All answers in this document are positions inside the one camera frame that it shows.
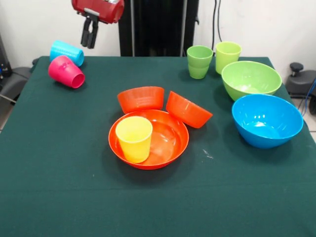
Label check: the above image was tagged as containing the dark green tablecloth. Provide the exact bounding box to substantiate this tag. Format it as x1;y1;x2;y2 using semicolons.
0;56;316;237

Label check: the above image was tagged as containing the pink cup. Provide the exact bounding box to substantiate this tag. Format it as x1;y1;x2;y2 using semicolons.
48;55;86;89

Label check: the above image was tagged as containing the black hanging cable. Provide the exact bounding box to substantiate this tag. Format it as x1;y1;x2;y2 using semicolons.
212;0;224;42

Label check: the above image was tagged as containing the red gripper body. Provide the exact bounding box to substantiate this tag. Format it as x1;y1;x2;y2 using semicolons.
71;0;125;25

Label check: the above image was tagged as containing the grey stand base with knob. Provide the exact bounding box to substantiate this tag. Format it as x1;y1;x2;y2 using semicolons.
286;62;316;99

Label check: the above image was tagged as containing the blue cable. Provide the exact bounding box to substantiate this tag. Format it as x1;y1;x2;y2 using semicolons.
304;79;316;117

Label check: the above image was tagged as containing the small orange bowl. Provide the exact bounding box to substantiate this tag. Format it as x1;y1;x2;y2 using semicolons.
165;90;213;129
117;86;165;115

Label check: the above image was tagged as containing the blue bowl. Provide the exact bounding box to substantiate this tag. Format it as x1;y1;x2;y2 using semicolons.
231;93;304;149

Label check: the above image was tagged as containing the lime green bowl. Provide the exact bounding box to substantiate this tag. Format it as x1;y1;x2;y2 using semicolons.
221;60;282;102

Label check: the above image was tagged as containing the yellow cup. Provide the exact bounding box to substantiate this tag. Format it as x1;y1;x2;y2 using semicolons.
115;116;153;164

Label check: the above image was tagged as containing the blue cup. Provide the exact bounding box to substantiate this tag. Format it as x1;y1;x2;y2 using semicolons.
49;40;85;67

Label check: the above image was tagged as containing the lime green cup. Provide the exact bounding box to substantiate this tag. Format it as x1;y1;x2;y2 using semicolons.
215;41;242;75

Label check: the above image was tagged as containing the large orange bowl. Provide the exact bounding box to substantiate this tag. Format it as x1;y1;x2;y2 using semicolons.
108;109;190;170

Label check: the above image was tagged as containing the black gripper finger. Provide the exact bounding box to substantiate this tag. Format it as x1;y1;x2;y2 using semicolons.
80;17;92;47
86;20;99;49

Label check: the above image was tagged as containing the black equipment box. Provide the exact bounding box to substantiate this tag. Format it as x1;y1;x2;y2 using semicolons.
0;34;13;79

